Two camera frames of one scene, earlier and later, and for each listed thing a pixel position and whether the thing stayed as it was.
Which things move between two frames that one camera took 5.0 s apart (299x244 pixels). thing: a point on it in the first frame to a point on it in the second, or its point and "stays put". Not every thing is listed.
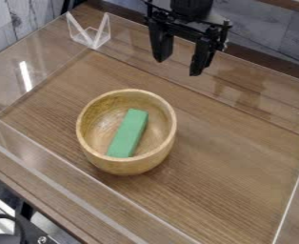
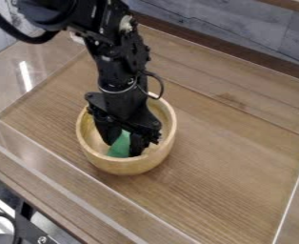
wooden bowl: (97, 124) stays put
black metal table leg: (29, 233) stays put
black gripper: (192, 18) to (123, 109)
